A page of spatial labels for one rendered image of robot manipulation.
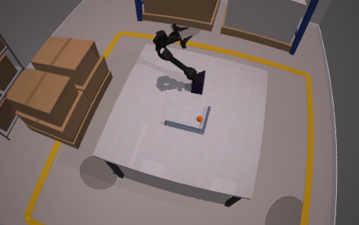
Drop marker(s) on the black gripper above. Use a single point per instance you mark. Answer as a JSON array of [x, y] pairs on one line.
[[177, 38]]

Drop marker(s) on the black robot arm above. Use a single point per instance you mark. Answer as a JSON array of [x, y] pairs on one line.
[[161, 40]]

